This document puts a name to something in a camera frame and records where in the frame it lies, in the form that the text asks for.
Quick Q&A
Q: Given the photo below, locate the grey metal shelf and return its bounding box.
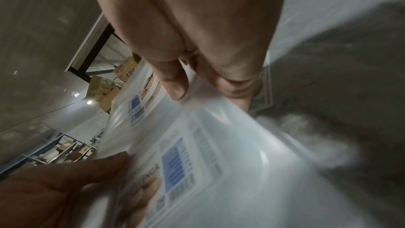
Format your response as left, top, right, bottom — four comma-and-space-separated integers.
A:
0, 133, 97, 180

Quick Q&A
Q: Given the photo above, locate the heap of tilted cardboard boxes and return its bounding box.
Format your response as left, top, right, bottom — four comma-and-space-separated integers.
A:
86, 54, 143, 115

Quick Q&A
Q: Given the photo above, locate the person's right hand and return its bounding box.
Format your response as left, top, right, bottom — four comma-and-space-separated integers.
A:
85, 0, 290, 113

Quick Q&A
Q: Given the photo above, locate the black metal frame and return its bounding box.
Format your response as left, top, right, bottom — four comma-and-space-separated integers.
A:
64, 13, 127, 85

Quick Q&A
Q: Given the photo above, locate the person's left hand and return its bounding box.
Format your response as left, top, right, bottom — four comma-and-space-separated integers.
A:
0, 152, 131, 228

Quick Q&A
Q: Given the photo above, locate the stack of clear bags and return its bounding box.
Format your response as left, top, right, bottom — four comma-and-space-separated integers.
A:
94, 59, 380, 228

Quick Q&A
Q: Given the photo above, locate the grey table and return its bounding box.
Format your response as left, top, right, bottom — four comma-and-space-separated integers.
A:
256, 0, 405, 228

